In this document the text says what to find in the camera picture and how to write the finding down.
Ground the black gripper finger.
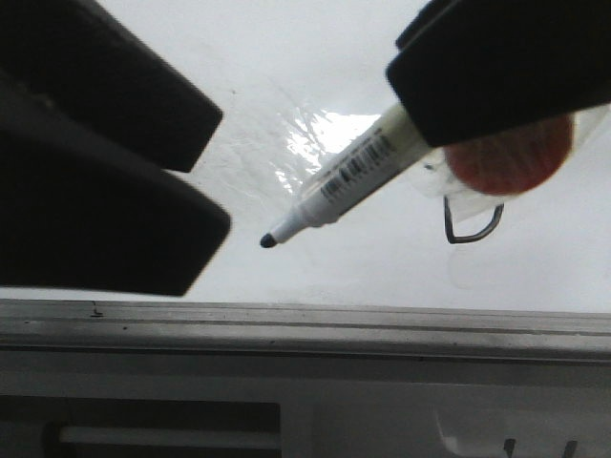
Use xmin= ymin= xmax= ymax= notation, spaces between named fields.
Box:
xmin=386 ymin=1 xmax=610 ymax=146
xmin=1 ymin=1 xmax=230 ymax=296

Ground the red round magnet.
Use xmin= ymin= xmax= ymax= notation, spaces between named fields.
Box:
xmin=444 ymin=114 xmax=574 ymax=196

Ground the white black whiteboard marker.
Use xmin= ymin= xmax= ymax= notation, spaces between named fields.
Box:
xmin=260 ymin=104 xmax=432 ymax=248

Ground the grey aluminium whiteboard frame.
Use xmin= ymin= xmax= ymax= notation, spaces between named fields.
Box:
xmin=1 ymin=300 xmax=610 ymax=364

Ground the white whiteboard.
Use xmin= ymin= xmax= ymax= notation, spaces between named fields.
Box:
xmin=85 ymin=0 xmax=611 ymax=314

